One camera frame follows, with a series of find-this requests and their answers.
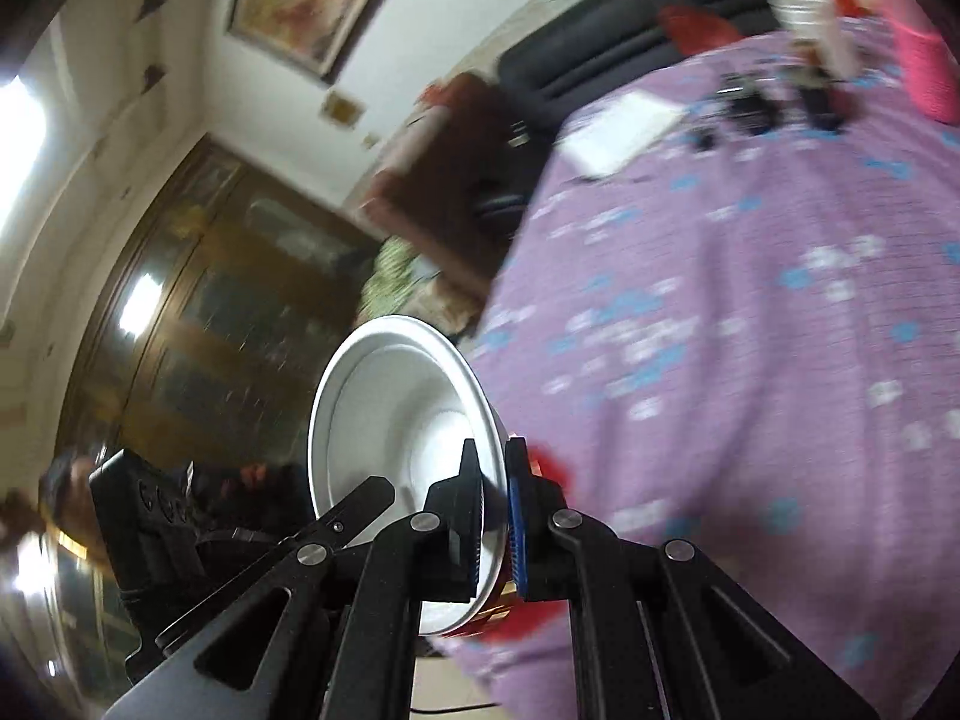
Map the red gold-rimmed glass plate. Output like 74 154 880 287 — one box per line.
462 436 569 642

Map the white plastic bowl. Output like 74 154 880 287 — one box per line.
306 316 508 637

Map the dark wooden glass cabinet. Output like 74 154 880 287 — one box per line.
55 137 379 468

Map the green patterned cloth pile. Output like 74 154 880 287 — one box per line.
356 238 483 338

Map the purple floral tablecloth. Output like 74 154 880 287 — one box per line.
472 18 958 718

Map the brown and pink armchair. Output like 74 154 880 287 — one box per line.
358 71 553 302

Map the white paper sheet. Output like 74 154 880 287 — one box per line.
558 91 686 179

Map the small black adapter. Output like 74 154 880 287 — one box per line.
686 125 718 154

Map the black leather sofa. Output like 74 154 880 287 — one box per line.
496 0 776 132

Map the red plastic bag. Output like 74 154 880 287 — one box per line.
658 5 743 57

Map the electric motor with foam roller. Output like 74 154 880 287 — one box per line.
786 39 853 133

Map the pink cylindrical container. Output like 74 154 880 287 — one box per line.
880 0 958 125

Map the electric motor with wires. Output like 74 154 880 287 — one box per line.
716 73 781 137

